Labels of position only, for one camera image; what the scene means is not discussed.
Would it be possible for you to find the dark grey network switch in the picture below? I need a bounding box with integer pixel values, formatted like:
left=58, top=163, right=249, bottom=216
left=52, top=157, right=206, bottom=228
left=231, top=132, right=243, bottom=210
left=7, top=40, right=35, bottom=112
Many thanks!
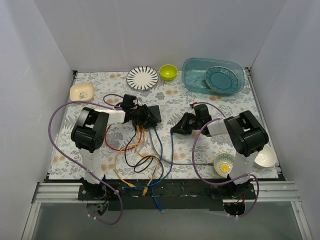
left=147, top=105, right=162, bottom=128

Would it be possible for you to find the black ethernet cable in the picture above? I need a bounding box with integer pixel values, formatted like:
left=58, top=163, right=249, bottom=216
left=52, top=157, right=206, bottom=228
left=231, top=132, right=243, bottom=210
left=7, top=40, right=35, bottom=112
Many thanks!
left=123, top=126, right=165, bottom=181

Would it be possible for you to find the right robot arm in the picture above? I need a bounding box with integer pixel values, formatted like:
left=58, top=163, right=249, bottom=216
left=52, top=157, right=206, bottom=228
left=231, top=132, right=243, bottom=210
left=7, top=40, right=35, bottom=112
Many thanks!
left=170, top=103, right=269, bottom=199

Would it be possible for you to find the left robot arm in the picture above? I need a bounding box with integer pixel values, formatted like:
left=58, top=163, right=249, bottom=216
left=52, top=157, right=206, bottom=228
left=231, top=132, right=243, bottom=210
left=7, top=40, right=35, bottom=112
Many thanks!
left=71, top=94, right=162, bottom=200

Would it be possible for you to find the striped white plate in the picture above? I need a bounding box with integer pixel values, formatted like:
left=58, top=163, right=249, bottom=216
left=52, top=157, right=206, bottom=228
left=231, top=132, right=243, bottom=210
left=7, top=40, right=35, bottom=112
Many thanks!
left=126, top=66, right=159, bottom=91

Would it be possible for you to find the yellow patterned small bowl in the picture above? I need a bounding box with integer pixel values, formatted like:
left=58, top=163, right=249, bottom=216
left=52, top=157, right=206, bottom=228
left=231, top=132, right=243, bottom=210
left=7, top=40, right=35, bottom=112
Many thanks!
left=213, top=153, right=236, bottom=178

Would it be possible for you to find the teal glass plate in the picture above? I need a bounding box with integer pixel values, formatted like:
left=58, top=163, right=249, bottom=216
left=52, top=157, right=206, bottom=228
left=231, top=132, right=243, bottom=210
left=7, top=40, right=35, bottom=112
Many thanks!
left=205, top=66, right=239, bottom=93

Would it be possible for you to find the lime green bowl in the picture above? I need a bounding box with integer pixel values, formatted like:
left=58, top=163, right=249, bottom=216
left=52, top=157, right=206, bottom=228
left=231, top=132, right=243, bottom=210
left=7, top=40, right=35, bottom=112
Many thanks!
left=159, top=64, right=178, bottom=81

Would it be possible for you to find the teal plastic tub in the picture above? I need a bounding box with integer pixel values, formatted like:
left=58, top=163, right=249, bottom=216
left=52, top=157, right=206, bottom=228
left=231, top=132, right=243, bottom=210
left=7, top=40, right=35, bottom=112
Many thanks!
left=181, top=57, right=245, bottom=96

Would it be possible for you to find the cream square dish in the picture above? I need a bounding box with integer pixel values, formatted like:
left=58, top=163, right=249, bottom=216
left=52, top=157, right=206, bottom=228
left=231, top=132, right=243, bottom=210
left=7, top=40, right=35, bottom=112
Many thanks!
left=69, top=82, right=94, bottom=102

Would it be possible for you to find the white ceramic bowl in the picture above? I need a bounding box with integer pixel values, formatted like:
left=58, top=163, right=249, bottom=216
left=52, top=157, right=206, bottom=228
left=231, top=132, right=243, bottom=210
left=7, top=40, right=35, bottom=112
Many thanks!
left=254, top=145, right=277, bottom=168

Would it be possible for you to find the red ethernet cable plugged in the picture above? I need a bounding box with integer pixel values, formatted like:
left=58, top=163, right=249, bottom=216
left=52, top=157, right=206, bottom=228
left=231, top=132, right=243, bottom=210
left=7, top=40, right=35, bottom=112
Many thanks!
left=124, top=126, right=146, bottom=151

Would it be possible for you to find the loose red ethernet cable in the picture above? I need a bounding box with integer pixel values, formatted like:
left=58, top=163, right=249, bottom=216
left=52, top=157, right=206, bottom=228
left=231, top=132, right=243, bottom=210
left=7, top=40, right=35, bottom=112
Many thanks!
left=104, top=124, right=137, bottom=151

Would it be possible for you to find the yellow ethernet cable lower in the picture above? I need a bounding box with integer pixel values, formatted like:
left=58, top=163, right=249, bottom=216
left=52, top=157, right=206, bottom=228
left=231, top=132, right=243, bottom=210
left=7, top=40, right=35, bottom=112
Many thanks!
left=134, top=126, right=161, bottom=197

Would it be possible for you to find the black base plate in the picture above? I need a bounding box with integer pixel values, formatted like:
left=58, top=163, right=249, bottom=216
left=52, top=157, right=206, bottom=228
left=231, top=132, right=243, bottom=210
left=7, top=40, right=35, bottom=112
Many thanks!
left=77, top=178, right=257, bottom=211

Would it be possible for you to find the aluminium frame rail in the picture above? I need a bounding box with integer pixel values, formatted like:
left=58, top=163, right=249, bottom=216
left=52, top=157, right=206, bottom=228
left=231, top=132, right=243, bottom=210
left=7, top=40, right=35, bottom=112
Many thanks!
left=22, top=179, right=313, bottom=240

